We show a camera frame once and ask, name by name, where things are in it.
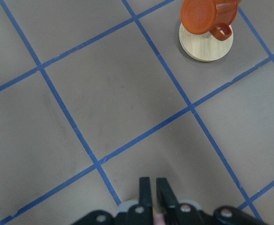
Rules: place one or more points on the pink chopstick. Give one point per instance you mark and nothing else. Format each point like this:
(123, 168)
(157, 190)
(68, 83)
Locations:
(158, 219)

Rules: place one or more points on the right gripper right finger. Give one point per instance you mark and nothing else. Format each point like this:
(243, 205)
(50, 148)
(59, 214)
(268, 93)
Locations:
(177, 212)

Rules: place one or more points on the orange mug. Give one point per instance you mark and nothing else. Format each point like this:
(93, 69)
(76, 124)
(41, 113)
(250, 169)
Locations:
(214, 16)

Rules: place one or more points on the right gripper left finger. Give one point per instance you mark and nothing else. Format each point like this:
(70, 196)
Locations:
(137, 211)

